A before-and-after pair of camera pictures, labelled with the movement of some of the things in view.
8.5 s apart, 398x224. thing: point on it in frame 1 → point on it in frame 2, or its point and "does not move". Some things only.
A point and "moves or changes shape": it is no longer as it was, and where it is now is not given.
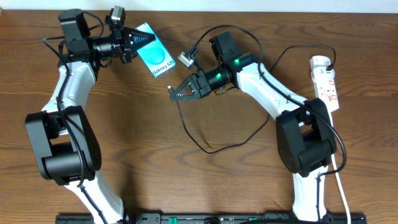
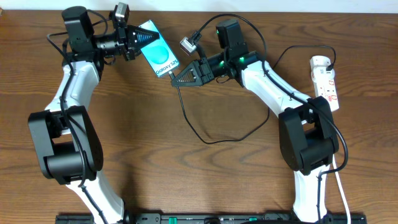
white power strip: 325,89 does not move
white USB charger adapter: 320,74 does not move
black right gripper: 199,85 → 201,71
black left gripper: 122,40 does not move
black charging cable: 260,127 moves or changes shape
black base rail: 206,218 does not move
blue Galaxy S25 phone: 155,53 moves or changes shape
